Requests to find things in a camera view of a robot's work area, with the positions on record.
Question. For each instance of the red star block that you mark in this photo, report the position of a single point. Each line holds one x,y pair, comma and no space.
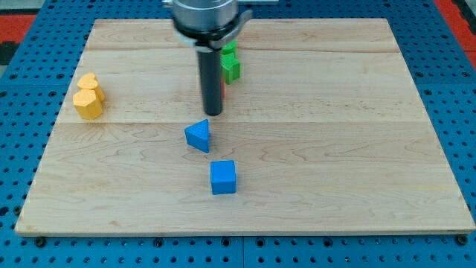
223,89

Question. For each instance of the wooden board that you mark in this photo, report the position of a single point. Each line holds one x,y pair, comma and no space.
325,125

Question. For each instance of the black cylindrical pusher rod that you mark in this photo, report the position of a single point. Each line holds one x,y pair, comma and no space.
210,78

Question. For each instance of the blue cube block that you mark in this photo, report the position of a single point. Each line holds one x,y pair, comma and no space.
223,177

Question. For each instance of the green block behind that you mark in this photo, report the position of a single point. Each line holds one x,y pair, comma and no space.
230,48

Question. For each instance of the blue triangle block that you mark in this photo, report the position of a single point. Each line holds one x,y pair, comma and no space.
197,135

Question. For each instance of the green star block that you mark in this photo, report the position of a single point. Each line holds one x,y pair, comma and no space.
231,68

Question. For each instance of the yellow heart block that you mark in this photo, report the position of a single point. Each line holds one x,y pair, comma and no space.
89,81

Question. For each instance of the yellow hexagon block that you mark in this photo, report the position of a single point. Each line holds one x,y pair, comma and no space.
87,104

